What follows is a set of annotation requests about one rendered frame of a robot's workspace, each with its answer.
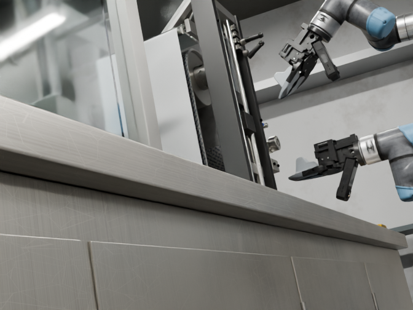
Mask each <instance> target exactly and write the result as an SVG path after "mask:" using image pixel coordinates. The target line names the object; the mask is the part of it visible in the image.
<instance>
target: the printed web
mask: <svg viewBox="0 0 413 310"><path fill-rule="evenodd" d="M190 52H193V53H195V54H196V55H197V56H198V57H199V58H200V59H201V61H202V62H203V60H202V54H201V53H200V52H199V51H198V50H196V49H189V50H187V51H184V52H181V56H182V59H183V65H184V72H185V75H186V81H187V87H188V91H189V97H190V101H191V107H192V113H193V117H194V122H195V128H196V132H197V138H198V142H199V148H200V154H201V158H202V164H203V165H205V166H208V167H211V168H214V169H217V170H220V171H222V172H226V171H225V168H224V163H223V159H222V153H221V147H220V144H219V138H218V132H217V129H216V123H215V119H214V114H213V108H212V104H210V105H208V106H205V107H203V108H199V109H197V106H196V102H195V97H194V91H193V87H192V81H191V75H190V71H189V64H188V57H189V53H190Z"/></svg>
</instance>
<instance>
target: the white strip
mask: <svg viewBox="0 0 413 310"><path fill-rule="evenodd" d="M182 35H184V30H183V28H182V27H179V28H175V29H173V30H171V31H168V32H166V33H164V34H161V35H159V36H156V37H154V38H152V39H149V40H147V41H144V48H145V52H146V58H147V65H148V69H149V76H150V80H151V86H152V93H153V97H154V104H155V110H156V115H157V121H158V125H159V132H160V138H161V142H162V149H163V151H165V152H168V153H171V154H174V155H176V156H179V157H183V158H185V159H188V160H190V161H194V162H197V163H199V164H202V158H201V154H200V148H199V142H198V138H197V132H196V128H195V122H194V117H193V113H192V107H191V101H190V97H189V91H188V87H187V81H186V75H185V72H184V65H183V59H182V56H181V50H180V46H179V40H178V37H179V36H182Z"/></svg>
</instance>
